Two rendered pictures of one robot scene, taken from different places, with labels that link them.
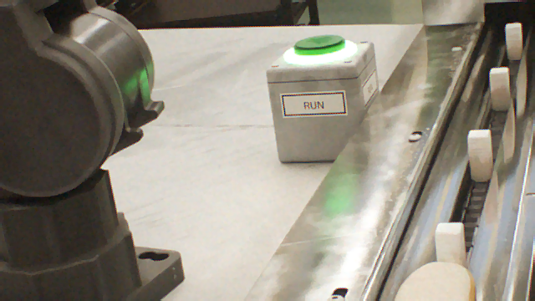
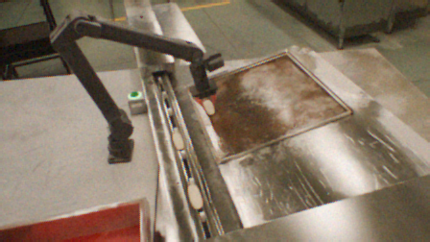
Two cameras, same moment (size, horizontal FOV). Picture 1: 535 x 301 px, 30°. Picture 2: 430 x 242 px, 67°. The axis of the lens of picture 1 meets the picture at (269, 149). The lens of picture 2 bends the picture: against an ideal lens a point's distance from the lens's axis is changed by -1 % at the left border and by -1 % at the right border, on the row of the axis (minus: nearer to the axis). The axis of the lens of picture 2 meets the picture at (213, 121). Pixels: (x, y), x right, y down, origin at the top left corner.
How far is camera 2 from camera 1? 82 cm
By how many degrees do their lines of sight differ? 35
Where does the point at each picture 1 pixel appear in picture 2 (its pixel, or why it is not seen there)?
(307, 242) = (156, 134)
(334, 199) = (155, 126)
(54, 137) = (126, 132)
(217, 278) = (139, 140)
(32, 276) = (122, 150)
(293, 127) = (133, 108)
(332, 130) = (140, 108)
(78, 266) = (127, 146)
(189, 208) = not seen: hidden behind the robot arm
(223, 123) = not seen: hidden behind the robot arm
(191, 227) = not seen: hidden behind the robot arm
